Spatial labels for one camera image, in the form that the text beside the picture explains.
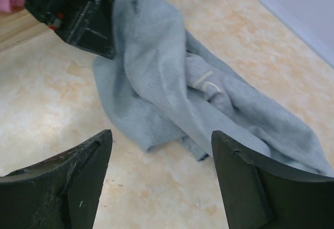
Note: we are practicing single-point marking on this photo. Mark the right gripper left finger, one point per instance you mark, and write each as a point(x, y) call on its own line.
point(62, 191)

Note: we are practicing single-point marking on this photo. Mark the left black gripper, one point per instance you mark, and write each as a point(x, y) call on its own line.
point(84, 24)

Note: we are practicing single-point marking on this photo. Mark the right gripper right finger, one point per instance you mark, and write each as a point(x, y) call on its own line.
point(259, 192)

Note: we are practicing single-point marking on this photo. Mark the light blue pillowcase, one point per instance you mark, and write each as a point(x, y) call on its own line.
point(164, 85)

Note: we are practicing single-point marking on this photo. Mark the wooden tray box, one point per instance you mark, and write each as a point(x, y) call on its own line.
point(18, 27)

